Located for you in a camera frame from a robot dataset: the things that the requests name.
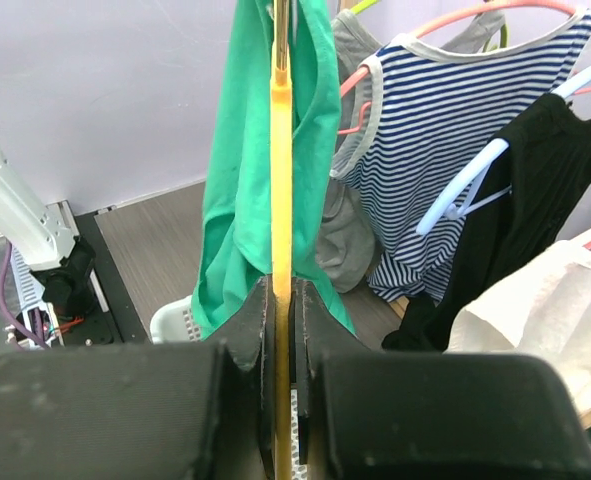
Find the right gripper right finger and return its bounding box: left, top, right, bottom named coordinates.
left=291, top=279, right=591, bottom=479

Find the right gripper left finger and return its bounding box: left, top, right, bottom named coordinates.
left=0, top=278, right=274, bottom=479

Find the green tank top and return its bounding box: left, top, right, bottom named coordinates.
left=191, top=1, right=354, bottom=336

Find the yellow hanger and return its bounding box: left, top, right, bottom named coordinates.
left=270, top=1, right=293, bottom=479

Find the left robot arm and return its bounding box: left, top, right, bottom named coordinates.
left=0, top=147, right=97, bottom=318

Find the white tank top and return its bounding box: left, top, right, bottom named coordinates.
left=447, top=241, right=591, bottom=413

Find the light blue hanger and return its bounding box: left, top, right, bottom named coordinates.
left=416, top=65, right=591, bottom=237

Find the blue striped tank top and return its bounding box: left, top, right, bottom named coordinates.
left=331, top=7, right=591, bottom=302

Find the black tank top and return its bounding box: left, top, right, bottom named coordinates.
left=382, top=94, right=591, bottom=351

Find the white empty basket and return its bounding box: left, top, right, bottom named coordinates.
left=149, top=295, right=202, bottom=344

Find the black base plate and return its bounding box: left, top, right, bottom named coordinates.
left=62, top=212, right=149, bottom=346

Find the white slotted cable duct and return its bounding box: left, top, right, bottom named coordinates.
left=10, top=247, right=64, bottom=347

